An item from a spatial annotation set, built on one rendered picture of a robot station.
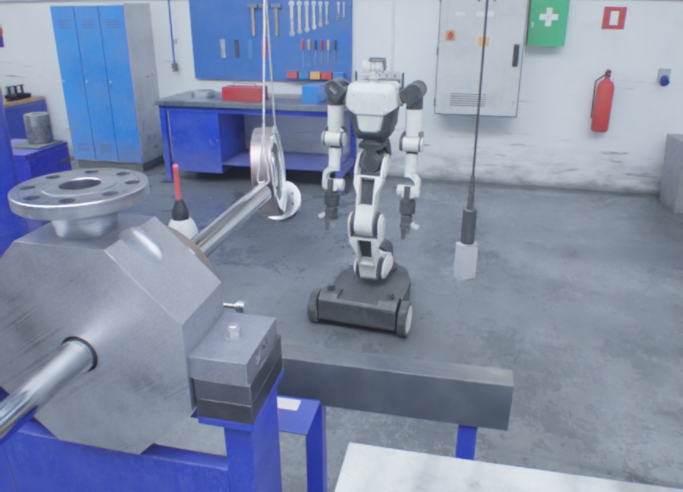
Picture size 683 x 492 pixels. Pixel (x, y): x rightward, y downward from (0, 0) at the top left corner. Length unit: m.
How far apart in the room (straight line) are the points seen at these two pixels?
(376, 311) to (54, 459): 2.07
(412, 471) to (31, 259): 0.86
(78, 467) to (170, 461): 0.26
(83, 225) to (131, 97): 5.60
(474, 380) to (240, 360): 0.64
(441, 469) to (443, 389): 0.32
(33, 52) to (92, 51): 1.33
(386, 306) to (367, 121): 1.01
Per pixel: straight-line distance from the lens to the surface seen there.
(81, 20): 6.98
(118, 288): 1.16
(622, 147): 6.38
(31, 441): 1.59
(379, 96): 3.07
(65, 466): 1.58
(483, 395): 1.54
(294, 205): 2.67
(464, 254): 1.90
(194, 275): 1.24
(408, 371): 1.53
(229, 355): 1.16
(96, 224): 1.20
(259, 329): 1.23
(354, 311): 3.28
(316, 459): 1.78
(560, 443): 2.78
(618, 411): 3.06
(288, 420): 1.48
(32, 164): 4.87
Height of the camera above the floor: 1.74
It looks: 22 degrees down
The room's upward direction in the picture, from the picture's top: straight up
